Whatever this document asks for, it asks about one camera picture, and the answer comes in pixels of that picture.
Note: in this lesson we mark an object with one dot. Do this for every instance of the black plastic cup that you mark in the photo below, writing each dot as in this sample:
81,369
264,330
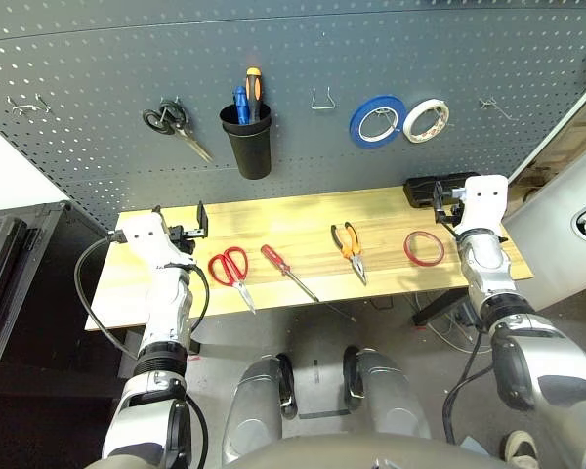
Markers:
249,151

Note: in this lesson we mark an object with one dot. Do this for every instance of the black table foot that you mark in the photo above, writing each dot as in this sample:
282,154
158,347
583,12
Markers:
434,310

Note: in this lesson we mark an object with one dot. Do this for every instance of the red tape roll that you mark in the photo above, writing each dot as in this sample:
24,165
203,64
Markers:
424,264

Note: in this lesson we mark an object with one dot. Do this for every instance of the grey robot torso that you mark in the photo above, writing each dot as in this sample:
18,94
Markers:
298,454

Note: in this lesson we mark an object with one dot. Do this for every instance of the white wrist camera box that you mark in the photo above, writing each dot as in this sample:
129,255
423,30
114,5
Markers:
146,239
483,205

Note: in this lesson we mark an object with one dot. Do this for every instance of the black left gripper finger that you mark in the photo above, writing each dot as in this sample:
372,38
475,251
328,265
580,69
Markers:
156,211
203,220

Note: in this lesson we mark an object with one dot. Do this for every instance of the blue tape roll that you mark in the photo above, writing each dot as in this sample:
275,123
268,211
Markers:
354,127

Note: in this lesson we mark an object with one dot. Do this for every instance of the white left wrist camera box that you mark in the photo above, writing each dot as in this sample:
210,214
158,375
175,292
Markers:
146,239

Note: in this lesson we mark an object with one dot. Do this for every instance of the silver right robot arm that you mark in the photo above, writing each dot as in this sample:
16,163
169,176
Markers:
483,264

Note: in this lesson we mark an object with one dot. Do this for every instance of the white machine housing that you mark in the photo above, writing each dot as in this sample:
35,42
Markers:
542,244

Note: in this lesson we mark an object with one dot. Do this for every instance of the white bystander shoe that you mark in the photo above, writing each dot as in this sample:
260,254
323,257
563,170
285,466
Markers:
520,449

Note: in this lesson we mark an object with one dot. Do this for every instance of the grey square floor sheet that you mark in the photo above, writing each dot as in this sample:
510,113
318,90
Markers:
471,443

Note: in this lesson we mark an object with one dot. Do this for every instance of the grey metal pegboard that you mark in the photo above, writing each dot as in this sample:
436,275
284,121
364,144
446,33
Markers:
322,49

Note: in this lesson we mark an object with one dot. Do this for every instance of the silver right robot leg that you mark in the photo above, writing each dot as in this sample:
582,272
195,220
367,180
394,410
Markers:
390,391

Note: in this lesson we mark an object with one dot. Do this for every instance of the silver tape peg hook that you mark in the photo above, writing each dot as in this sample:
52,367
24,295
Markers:
388,113

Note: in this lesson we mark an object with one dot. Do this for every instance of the black rectangular box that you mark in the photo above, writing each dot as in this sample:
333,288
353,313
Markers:
420,190

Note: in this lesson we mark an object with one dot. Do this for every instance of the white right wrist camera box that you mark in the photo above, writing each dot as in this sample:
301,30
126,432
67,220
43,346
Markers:
483,205

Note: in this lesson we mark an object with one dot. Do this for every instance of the black tool case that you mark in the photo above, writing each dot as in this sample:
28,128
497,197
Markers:
10,259

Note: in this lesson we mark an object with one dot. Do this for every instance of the white tape roll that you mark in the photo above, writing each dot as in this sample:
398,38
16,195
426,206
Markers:
407,124

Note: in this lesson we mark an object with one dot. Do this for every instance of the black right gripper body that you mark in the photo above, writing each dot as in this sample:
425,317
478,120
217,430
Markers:
453,202

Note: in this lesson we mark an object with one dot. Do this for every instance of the silver robot leg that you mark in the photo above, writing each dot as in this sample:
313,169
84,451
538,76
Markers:
254,410
390,391

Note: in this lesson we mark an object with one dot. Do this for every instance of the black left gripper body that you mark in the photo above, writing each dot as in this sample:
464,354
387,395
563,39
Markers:
183,238

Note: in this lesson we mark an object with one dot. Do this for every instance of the silver left robot leg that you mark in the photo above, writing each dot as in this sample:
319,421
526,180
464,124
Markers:
254,410

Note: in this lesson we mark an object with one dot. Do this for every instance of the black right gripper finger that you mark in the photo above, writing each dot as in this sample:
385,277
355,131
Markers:
438,205

